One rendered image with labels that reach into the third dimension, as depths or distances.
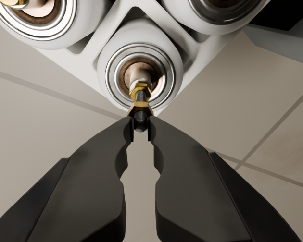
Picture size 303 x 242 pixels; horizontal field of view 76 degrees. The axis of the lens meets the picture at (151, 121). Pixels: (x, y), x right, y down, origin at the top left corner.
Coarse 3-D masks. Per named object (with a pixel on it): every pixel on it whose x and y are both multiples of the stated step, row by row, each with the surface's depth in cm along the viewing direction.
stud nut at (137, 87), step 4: (136, 84) 17; (140, 84) 17; (144, 84) 17; (132, 88) 17; (136, 88) 17; (140, 88) 17; (144, 88) 17; (148, 88) 17; (132, 92) 17; (136, 92) 17; (148, 92) 17; (132, 96) 17; (148, 96) 17; (148, 100) 17
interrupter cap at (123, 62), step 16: (128, 48) 19; (144, 48) 19; (160, 48) 19; (112, 64) 20; (128, 64) 20; (144, 64) 20; (160, 64) 20; (112, 80) 21; (128, 80) 21; (160, 80) 21; (112, 96) 21; (128, 96) 22; (160, 96) 22
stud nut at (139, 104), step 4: (132, 104) 14; (136, 104) 14; (140, 104) 14; (144, 104) 14; (148, 104) 14; (132, 108) 14; (136, 108) 14; (140, 108) 14; (144, 108) 14; (148, 108) 14; (128, 112) 14; (132, 112) 14; (148, 112) 14; (152, 112) 14; (132, 116) 14; (148, 116) 14
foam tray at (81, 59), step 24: (120, 0) 23; (144, 0) 23; (120, 24) 34; (168, 24) 25; (72, 48) 27; (96, 48) 26; (192, 48) 26; (216, 48) 27; (72, 72) 27; (96, 72) 27; (192, 72) 28
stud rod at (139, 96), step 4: (140, 92) 17; (144, 92) 17; (136, 96) 16; (140, 96) 16; (144, 96) 16; (136, 100) 16; (140, 100) 15; (144, 100) 15; (136, 112) 14; (140, 112) 14; (144, 112) 14; (136, 116) 13; (140, 116) 13; (144, 116) 13; (136, 120) 13; (140, 120) 13; (144, 120) 13; (136, 124) 13; (140, 124) 13; (144, 124) 13; (136, 128) 13; (140, 128) 13; (144, 128) 13; (140, 132) 13
